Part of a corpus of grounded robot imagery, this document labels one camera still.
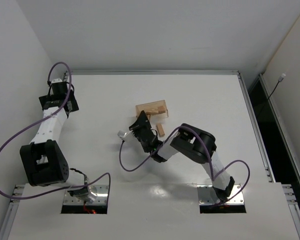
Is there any long wood block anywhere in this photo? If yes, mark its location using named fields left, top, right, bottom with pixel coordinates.
left=156, top=123, right=165, bottom=137

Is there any clear amber plastic box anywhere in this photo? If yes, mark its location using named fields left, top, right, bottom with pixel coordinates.
left=135, top=100, right=169, bottom=118

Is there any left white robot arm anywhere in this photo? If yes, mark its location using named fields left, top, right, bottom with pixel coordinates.
left=20, top=78, right=97, bottom=203

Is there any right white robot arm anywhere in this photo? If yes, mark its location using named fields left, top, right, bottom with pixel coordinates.
left=33, top=82, right=234, bottom=203

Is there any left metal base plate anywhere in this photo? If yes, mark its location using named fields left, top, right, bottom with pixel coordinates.
left=63, top=184, right=109, bottom=206

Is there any metal base plate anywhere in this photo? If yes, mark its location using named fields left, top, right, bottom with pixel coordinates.
left=63, top=184, right=109, bottom=206
left=197, top=184, right=244, bottom=206

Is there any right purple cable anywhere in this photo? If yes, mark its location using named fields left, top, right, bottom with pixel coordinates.
left=119, top=126, right=251, bottom=207

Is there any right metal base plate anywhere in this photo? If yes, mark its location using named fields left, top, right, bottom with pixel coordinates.
left=197, top=184, right=244, bottom=206

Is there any black wall cable with plug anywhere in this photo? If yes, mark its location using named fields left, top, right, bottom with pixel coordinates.
left=266, top=73, right=286, bottom=101

